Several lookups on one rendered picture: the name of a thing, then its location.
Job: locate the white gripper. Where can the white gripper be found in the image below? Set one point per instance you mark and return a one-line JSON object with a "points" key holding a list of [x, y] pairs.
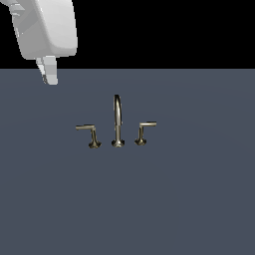
{"points": [[46, 26]]}

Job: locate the brass curved faucet spout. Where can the brass curved faucet spout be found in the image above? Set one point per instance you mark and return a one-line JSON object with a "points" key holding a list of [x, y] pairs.
{"points": [[117, 123]]}

